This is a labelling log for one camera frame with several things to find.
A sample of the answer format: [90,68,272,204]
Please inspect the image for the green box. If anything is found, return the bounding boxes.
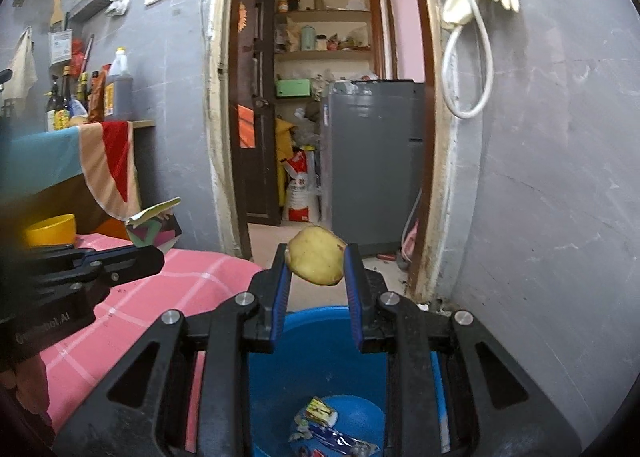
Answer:
[276,79,312,98]

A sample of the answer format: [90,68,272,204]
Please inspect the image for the teal cloth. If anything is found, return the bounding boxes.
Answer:
[7,129,86,198]

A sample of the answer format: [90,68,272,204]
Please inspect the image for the yellow potato piece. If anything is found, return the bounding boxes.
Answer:
[286,225,347,286]

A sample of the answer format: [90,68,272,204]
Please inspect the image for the dark wooden door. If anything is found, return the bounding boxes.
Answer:
[231,0,282,228]

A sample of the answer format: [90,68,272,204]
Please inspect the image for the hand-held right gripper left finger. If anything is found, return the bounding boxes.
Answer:
[52,243,293,457]

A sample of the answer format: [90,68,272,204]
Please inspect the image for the brown cabinet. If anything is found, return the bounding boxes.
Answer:
[0,177,156,248]

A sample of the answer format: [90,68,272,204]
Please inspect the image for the hanging beige cloth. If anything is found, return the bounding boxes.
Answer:
[9,27,38,100]

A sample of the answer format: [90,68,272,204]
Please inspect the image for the blue plastic bucket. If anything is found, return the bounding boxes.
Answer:
[247,306,451,457]

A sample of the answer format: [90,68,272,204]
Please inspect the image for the white purple carton piece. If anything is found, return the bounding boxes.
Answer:
[125,197,183,253]

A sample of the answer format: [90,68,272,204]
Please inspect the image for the orange paper sheet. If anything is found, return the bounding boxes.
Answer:
[237,106,256,148]

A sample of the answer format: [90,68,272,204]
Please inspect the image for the wooden door frame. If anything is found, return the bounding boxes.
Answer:
[207,0,458,308]

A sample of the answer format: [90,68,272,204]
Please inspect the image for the wire wall rack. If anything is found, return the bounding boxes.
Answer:
[67,0,132,20]

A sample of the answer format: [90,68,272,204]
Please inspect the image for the yellow bag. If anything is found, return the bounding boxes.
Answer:
[276,118,296,178]

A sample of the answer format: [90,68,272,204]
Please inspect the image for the pink floor item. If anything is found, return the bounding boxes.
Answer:
[401,219,421,263]

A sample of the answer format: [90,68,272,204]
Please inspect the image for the pink checkered cloth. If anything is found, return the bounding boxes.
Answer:
[37,232,266,438]

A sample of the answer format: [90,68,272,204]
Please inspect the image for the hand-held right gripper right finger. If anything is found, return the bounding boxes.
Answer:
[342,243,583,457]

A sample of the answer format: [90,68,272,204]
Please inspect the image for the blue snack bag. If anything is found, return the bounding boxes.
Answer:
[299,424,381,457]

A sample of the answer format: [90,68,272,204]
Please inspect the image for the white power cable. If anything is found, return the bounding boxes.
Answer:
[442,2,495,120]

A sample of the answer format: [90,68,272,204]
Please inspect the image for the red snack packet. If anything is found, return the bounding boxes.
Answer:
[87,64,111,118]

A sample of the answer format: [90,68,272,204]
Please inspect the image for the yellow white wrapper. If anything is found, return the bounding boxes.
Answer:
[291,396,339,442]

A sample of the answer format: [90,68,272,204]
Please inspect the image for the peach red towel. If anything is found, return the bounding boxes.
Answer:
[79,120,142,222]

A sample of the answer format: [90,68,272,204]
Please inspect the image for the yellow plastic bowl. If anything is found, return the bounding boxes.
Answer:
[24,214,77,249]

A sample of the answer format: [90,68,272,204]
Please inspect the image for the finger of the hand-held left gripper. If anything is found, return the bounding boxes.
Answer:
[30,243,131,264]
[75,244,166,288]

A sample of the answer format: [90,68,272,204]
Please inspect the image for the white red sack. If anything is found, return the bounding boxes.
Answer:
[284,149,321,222]

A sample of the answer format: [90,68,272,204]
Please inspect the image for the dark bottle yellow label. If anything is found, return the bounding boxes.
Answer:
[46,68,72,132]

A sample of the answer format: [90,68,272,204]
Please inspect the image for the grey washing machine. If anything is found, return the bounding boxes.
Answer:
[320,79,427,258]

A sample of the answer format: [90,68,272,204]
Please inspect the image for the large brown oil jug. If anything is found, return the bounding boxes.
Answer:
[103,48,135,120]

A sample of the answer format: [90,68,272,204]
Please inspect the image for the built-in storage shelves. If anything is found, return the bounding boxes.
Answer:
[274,0,382,88]

